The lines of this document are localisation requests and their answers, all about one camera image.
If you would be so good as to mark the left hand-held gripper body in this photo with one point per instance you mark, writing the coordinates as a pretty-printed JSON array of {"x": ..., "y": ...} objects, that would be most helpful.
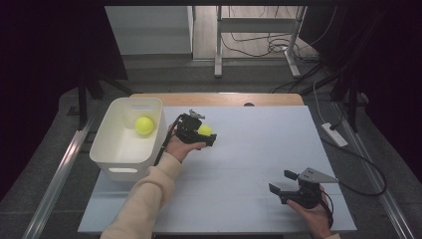
[{"x": 187, "y": 131}]

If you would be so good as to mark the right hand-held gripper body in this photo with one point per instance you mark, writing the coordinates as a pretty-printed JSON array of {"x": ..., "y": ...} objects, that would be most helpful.
[{"x": 305, "y": 194}]

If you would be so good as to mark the yellow tennis ball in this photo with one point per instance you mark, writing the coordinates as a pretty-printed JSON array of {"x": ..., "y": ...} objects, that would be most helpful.
[
  {"x": 144, "y": 125},
  {"x": 204, "y": 130}
]

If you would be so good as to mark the white plastic storage bin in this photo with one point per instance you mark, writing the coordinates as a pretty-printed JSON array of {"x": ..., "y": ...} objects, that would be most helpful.
[{"x": 116, "y": 149}]

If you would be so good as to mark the person's left hand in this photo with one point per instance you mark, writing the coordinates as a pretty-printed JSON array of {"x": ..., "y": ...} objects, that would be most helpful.
[{"x": 180, "y": 149}]

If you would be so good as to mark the person's right hand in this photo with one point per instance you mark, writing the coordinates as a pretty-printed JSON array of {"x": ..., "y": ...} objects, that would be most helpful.
[{"x": 313, "y": 217}]

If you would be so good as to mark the white table mat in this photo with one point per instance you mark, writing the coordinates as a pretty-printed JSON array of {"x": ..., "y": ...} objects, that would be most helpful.
[{"x": 249, "y": 156}]

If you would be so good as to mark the white power strip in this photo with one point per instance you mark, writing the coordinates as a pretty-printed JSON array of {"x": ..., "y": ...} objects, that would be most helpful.
[{"x": 334, "y": 134}]

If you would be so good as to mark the black stand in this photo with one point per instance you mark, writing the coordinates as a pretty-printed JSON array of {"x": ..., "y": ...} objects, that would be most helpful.
[
  {"x": 87, "y": 88},
  {"x": 348, "y": 89}
]

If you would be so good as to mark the white cabinet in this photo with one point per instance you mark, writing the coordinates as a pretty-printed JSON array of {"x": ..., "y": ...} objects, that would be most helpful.
[{"x": 149, "y": 30}]

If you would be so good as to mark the aluminium floor rail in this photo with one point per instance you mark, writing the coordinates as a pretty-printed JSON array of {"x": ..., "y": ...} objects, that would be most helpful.
[
  {"x": 375, "y": 172},
  {"x": 56, "y": 179}
]

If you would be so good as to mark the white metal desk frame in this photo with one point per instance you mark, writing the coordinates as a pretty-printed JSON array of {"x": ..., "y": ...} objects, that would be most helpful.
[{"x": 255, "y": 25}]

